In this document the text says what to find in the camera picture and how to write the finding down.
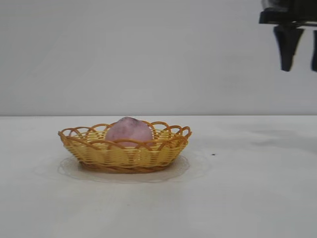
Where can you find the pink peach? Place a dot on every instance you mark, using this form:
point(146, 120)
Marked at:
point(128, 132)

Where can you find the yellow woven wicker basket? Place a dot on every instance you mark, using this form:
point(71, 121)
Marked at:
point(123, 156)

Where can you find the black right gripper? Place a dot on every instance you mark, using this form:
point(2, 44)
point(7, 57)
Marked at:
point(289, 12)

